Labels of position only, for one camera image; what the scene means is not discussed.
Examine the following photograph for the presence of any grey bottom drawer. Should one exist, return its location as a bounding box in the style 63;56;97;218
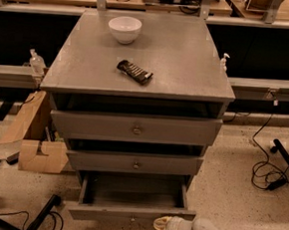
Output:
67;171;195;222

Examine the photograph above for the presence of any small white pump bottle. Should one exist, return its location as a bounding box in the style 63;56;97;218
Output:
220;53;230;72

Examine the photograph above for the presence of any black stand leg right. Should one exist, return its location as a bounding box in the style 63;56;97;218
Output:
273;139;289;167

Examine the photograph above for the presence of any white ceramic bowl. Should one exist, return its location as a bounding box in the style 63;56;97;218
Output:
109;16;143;44

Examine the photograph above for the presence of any grey middle drawer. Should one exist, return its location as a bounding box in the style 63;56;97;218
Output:
67;140;203;176

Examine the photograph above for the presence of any grey drawer cabinet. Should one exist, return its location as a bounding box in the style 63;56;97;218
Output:
33;4;242;194

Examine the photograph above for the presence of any clear sanitizer bottle left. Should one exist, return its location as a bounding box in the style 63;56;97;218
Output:
30;49;46;75

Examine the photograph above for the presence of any grey drawer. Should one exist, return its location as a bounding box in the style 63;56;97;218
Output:
67;140;203;176
67;171;195;222
51;110;223;145

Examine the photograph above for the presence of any grey top drawer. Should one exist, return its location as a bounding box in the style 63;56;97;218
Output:
51;110;223;145

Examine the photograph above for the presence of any black power cable and adapter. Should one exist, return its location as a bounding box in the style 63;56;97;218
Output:
244;92;289;193

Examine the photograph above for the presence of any cardboard box on floor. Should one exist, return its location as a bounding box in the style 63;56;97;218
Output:
0;91;68;174

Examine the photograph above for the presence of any dark striped snack packet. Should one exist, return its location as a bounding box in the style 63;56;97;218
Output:
118;60;152;85

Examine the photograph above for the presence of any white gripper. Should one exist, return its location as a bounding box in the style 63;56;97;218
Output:
152;216;193;230

